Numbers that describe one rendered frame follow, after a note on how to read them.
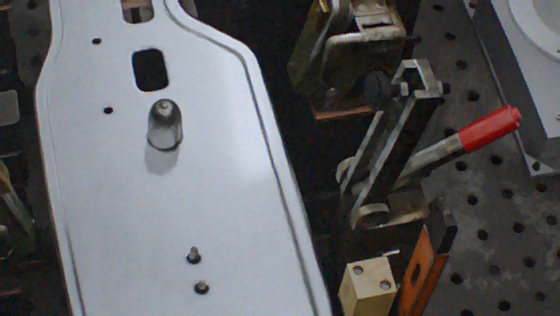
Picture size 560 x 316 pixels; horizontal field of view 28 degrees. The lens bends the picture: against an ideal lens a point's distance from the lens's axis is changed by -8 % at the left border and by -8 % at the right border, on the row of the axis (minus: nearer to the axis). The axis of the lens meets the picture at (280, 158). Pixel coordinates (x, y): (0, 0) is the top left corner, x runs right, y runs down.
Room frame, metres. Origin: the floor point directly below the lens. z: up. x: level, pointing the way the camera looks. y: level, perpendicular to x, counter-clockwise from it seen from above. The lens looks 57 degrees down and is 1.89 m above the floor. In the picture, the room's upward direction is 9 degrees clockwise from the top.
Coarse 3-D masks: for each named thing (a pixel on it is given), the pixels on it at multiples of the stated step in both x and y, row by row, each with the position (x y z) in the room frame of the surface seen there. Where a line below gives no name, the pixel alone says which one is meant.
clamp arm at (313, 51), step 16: (320, 0) 0.69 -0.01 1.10; (336, 0) 0.68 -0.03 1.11; (320, 16) 0.68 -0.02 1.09; (336, 16) 0.67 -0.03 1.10; (352, 16) 0.68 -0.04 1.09; (304, 32) 0.69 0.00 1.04; (320, 32) 0.68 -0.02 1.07; (336, 32) 0.67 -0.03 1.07; (304, 48) 0.69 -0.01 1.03; (320, 48) 0.67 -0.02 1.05; (288, 64) 0.69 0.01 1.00; (304, 64) 0.67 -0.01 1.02; (320, 64) 0.67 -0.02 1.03; (304, 80) 0.67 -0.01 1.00
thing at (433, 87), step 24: (408, 72) 0.54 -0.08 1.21; (432, 72) 0.54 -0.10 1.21; (384, 96) 0.51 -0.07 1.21; (408, 96) 0.52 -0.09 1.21; (432, 96) 0.51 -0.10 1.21; (384, 120) 0.53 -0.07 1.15; (408, 120) 0.51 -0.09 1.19; (384, 144) 0.53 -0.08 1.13; (408, 144) 0.51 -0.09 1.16; (360, 168) 0.53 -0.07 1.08; (384, 168) 0.50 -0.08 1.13; (384, 192) 0.51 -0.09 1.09
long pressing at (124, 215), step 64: (64, 0) 0.73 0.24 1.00; (64, 64) 0.65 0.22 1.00; (128, 64) 0.66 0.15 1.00; (192, 64) 0.67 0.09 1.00; (256, 64) 0.68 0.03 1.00; (64, 128) 0.58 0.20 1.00; (128, 128) 0.59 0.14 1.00; (192, 128) 0.60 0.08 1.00; (256, 128) 0.61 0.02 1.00; (64, 192) 0.51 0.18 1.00; (128, 192) 0.52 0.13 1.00; (192, 192) 0.53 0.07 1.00; (256, 192) 0.54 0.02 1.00; (64, 256) 0.45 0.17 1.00; (128, 256) 0.46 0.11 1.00; (256, 256) 0.48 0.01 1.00
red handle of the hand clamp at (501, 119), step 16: (496, 112) 0.56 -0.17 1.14; (512, 112) 0.56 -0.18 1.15; (464, 128) 0.55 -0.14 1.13; (480, 128) 0.55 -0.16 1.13; (496, 128) 0.55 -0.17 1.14; (512, 128) 0.55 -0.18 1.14; (448, 144) 0.54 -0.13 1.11; (464, 144) 0.54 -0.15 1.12; (480, 144) 0.54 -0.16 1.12; (416, 160) 0.54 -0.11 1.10; (432, 160) 0.53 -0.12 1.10; (448, 160) 0.54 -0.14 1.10; (400, 176) 0.52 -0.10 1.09; (416, 176) 0.53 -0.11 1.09; (352, 192) 0.52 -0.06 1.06
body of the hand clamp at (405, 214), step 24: (408, 192) 0.53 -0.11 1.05; (336, 216) 0.53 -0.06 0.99; (408, 216) 0.51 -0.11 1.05; (336, 240) 0.52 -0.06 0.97; (360, 240) 0.49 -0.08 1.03; (384, 240) 0.50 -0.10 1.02; (408, 240) 0.51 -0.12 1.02; (336, 264) 0.51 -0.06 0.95; (408, 264) 0.51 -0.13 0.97; (336, 288) 0.52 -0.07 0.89; (336, 312) 0.51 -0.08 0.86
